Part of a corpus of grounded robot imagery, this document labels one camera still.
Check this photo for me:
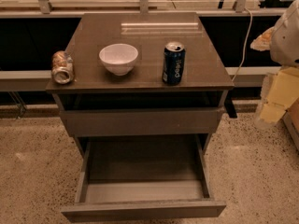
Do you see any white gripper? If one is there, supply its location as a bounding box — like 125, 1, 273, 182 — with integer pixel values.
250, 0, 299, 129

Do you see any blue pepsi can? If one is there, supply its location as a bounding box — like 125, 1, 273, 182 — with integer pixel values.
162, 41, 186, 85

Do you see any grey upper drawer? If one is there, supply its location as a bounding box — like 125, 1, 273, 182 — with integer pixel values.
60, 108, 224, 137

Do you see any grey drawer cabinet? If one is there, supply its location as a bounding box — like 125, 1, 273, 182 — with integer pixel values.
47, 13, 234, 151

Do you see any open bottom grey drawer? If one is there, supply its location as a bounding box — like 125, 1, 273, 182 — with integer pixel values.
62, 134, 226, 223

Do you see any crushed orange soda can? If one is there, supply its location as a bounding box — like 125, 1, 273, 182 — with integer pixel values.
51, 50, 74, 84

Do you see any cardboard box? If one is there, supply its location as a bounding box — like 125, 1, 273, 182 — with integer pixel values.
283, 99, 299, 150

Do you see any white bowl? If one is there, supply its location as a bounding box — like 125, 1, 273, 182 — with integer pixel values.
99, 44, 138, 76

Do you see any white cable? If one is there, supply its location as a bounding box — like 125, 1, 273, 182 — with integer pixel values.
231, 7, 254, 82

